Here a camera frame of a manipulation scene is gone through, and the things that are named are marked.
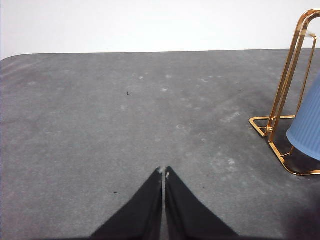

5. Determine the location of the gold wire cup rack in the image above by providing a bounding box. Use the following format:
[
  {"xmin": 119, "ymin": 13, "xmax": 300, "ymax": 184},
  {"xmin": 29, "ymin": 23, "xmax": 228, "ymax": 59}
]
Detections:
[{"xmin": 249, "ymin": 8, "xmax": 320, "ymax": 177}]

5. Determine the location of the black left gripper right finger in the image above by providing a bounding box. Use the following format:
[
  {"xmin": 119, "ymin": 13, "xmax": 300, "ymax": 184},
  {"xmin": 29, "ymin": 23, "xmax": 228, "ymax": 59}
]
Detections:
[{"xmin": 164, "ymin": 165, "xmax": 242, "ymax": 240}]

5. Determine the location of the blue ribbed cup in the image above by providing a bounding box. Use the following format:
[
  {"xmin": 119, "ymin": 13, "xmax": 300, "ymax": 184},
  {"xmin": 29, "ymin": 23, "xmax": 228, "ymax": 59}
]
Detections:
[{"xmin": 286, "ymin": 74, "xmax": 320, "ymax": 162}]

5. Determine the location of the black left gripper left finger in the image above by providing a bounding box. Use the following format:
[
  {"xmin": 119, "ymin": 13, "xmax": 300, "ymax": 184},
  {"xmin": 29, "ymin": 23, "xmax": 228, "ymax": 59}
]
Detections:
[{"xmin": 89, "ymin": 166, "xmax": 165, "ymax": 240}]

